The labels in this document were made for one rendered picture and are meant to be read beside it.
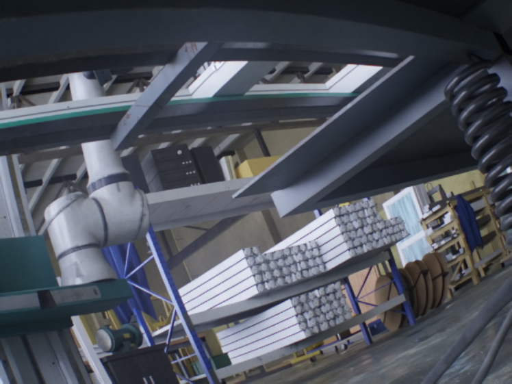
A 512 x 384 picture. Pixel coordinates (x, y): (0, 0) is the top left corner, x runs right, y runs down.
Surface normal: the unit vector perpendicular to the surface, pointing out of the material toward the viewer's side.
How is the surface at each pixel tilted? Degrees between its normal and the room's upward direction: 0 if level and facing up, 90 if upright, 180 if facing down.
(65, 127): 90
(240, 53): 180
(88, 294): 90
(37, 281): 90
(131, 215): 108
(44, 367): 90
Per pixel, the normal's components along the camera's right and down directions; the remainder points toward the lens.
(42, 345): 0.69, -0.44
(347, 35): 0.37, 0.90
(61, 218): -0.03, -0.25
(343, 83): -0.75, 0.13
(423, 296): -0.97, 0.14
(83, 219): 0.51, -0.40
